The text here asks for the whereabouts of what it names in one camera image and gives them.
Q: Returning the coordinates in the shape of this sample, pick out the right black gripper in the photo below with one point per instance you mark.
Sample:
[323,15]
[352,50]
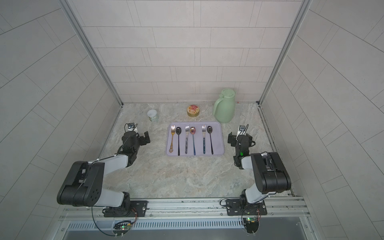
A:
[232,139]

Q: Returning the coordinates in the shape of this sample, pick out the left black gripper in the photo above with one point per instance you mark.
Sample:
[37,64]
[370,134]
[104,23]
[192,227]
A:
[140,141]

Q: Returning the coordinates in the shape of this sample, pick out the black spoon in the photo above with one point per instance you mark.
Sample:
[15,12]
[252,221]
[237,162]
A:
[178,132]
[210,130]

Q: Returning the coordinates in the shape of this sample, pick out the silver fork green handle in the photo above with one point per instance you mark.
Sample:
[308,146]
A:
[204,138]

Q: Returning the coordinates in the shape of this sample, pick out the gold ornate fork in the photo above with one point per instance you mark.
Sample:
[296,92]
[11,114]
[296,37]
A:
[173,131]

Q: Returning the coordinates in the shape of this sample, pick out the iridescent rainbow spoon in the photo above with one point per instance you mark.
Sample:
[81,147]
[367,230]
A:
[193,131]

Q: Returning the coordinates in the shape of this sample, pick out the silver fork marbled handle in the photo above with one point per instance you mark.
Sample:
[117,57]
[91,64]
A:
[187,129]

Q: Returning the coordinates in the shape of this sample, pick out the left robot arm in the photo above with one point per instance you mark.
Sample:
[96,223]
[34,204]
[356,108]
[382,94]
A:
[83,185]

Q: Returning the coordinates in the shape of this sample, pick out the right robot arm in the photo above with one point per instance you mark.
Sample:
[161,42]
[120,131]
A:
[270,174]

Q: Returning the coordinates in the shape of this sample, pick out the white printed cup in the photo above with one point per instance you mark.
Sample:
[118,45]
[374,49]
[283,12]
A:
[153,115]

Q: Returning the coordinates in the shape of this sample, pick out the green thermos jug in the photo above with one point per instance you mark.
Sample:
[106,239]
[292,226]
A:
[224,107]

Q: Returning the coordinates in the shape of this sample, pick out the lilac plastic tray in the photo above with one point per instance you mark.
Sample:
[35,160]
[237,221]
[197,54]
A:
[217,138]

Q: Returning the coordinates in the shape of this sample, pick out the gold round tin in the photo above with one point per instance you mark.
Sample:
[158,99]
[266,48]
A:
[193,111]

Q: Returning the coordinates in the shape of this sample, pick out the right circuit board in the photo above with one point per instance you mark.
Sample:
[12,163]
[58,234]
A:
[251,225]

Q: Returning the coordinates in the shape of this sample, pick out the circuit board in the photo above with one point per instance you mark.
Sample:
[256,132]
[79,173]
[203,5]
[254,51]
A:
[251,225]
[123,226]

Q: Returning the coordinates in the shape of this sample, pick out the left circuit board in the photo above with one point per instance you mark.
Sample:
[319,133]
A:
[123,226]

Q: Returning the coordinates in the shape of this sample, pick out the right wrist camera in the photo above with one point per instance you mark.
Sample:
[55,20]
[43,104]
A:
[241,130]

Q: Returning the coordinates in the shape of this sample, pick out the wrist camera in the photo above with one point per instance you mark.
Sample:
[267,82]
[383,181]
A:
[241,130]
[130,127]

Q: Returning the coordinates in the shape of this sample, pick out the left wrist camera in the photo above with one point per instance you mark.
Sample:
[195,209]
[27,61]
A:
[130,127]

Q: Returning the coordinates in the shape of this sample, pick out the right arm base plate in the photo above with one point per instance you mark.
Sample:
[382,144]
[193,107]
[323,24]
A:
[235,207]

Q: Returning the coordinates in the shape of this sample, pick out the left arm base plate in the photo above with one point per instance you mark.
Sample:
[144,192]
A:
[135,209]

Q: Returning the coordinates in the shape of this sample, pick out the aluminium mounting rail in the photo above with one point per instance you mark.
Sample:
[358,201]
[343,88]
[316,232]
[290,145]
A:
[216,208]

